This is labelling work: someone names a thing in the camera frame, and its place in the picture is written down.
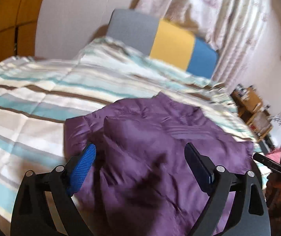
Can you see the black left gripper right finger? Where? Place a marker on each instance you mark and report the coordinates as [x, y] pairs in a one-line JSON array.
[[249, 214]]

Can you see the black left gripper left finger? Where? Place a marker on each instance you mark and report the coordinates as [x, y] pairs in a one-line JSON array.
[[31, 214]]

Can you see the purple puffer jacket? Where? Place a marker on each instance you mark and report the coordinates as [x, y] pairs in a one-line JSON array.
[[140, 182]]

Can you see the person's right hand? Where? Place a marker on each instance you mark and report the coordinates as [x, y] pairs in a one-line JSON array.
[[273, 189]]

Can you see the pink bedding pile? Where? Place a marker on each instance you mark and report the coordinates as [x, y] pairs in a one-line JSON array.
[[275, 155]]

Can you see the wooden rattan chair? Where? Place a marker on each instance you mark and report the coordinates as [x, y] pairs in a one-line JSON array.
[[260, 125]]

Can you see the wooden desk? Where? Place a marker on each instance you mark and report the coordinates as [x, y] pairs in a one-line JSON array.
[[247, 100]]

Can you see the striped bed quilt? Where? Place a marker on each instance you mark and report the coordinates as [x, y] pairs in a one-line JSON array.
[[37, 96]]

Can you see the white patterned curtain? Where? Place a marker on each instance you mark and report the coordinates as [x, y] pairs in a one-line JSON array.
[[231, 27]]

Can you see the grey yellow blue headboard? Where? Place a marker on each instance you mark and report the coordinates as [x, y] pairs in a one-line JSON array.
[[163, 40]]

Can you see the wooden wardrobe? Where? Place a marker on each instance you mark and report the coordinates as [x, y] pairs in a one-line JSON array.
[[18, 25]]

